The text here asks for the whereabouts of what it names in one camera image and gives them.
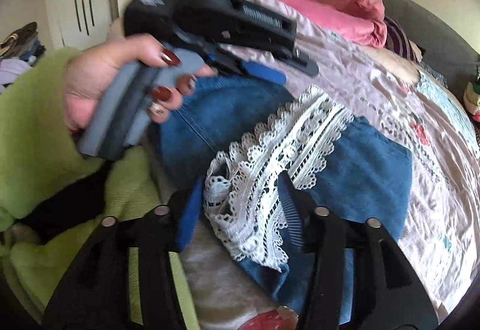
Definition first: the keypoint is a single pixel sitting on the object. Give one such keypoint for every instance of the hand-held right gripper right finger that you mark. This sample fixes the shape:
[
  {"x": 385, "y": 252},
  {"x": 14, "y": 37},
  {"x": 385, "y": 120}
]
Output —
[{"x": 291, "y": 213}]

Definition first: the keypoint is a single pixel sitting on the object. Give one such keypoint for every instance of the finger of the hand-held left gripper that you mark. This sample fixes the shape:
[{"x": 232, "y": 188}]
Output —
[
  {"x": 302, "y": 62},
  {"x": 262, "y": 74}
]

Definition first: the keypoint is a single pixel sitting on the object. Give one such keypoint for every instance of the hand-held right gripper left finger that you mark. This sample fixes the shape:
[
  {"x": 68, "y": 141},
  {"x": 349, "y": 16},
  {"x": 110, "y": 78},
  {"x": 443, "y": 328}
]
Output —
[{"x": 187, "y": 219}]

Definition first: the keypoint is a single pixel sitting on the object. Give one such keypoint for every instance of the blue denim pants lace hem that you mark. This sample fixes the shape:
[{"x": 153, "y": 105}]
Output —
[{"x": 356, "y": 165}]

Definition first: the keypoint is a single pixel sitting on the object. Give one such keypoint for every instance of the person's left forearm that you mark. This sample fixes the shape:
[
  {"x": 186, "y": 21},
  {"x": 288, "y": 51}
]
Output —
[{"x": 30, "y": 119}]

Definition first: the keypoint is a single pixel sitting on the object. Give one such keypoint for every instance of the person's left hand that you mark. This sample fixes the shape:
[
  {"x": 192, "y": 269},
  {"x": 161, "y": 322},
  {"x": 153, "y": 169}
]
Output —
[{"x": 97, "y": 71}]

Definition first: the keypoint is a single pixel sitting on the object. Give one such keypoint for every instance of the bright pink blanket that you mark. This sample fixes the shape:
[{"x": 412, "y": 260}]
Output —
[{"x": 330, "y": 14}]

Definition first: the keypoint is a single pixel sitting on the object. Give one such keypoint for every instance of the pale pink printed duvet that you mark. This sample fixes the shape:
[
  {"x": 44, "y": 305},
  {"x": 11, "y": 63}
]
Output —
[{"x": 375, "y": 89}]

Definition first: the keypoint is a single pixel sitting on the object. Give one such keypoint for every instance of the cream fluffy pillow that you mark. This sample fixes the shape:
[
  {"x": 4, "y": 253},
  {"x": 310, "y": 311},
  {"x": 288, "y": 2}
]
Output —
[{"x": 397, "y": 67}]

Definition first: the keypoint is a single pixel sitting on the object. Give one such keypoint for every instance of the purple striped pillow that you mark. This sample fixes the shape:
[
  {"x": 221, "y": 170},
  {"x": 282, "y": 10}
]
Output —
[{"x": 401, "y": 39}]

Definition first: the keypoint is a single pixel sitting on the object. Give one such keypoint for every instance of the grey upholstered headboard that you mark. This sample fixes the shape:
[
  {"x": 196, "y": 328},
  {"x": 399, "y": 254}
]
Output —
[{"x": 431, "y": 26}]

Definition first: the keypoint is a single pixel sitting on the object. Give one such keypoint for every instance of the pale teal printed cloth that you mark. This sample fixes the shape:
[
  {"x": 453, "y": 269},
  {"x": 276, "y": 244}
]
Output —
[{"x": 446, "y": 104}]

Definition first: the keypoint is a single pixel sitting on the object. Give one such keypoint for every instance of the pile of folded clothes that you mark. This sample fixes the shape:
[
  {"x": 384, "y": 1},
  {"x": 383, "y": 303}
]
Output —
[{"x": 473, "y": 97}]

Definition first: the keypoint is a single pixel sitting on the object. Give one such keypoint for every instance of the heap of dark clothes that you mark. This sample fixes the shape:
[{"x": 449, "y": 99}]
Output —
[{"x": 18, "y": 48}]

